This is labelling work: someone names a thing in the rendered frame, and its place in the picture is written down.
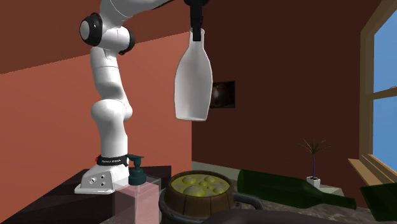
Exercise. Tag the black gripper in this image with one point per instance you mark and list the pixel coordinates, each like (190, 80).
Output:
(196, 15)

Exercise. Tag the white bottle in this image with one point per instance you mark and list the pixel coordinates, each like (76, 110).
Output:
(193, 86)

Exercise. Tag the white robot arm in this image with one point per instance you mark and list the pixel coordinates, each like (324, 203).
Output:
(108, 80)

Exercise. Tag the wooden barrel bowl yellow filling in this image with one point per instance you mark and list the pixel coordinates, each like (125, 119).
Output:
(198, 203)

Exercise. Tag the pink soap dispenser teal pump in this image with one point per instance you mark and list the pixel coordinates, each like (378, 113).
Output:
(138, 198)

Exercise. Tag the dark green glass bottle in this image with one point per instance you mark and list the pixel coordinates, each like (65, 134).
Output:
(381, 201)
(279, 189)

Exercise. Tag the wooden framed window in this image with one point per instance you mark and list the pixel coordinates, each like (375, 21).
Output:
(367, 93)

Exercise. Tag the small potted plant white pot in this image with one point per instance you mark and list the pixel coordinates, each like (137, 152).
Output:
(314, 181)

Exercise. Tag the dark robot stand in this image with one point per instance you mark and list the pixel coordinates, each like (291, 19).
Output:
(52, 201)

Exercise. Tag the dark wall picture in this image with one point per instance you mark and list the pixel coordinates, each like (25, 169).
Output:
(224, 94)

